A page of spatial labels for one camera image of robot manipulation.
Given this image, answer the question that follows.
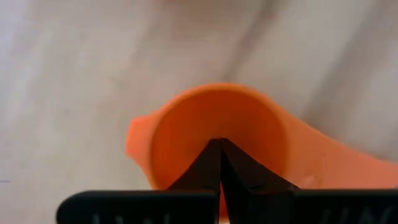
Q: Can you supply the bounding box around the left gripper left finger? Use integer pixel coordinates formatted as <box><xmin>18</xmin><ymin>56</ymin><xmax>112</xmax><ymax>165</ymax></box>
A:
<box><xmin>55</xmin><ymin>138</ymin><xmax>222</xmax><ymax>224</ymax></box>

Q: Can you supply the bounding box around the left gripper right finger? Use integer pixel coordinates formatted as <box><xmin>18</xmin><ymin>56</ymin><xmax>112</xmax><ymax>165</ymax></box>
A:
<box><xmin>220</xmin><ymin>138</ymin><xmax>398</xmax><ymax>224</ymax></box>

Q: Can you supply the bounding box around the orange measuring cup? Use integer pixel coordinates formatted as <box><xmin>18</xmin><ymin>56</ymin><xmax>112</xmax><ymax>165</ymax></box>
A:
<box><xmin>124</xmin><ymin>82</ymin><xmax>398</xmax><ymax>224</ymax></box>

